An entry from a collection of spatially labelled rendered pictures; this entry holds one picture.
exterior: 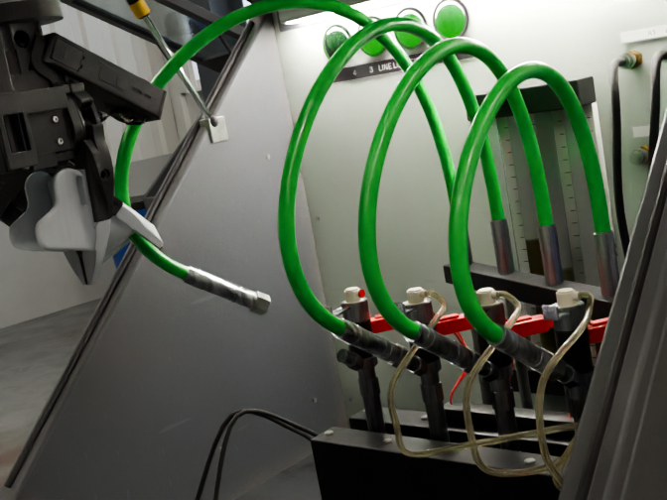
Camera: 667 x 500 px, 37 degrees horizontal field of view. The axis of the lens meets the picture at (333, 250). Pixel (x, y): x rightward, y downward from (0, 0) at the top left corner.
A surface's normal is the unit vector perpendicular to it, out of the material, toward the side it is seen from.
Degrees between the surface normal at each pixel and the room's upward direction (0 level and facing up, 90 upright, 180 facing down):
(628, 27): 90
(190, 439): 90
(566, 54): 90
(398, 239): 90
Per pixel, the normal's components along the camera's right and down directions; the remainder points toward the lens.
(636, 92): -0.65, 0.24
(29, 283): 0.65, 0.01
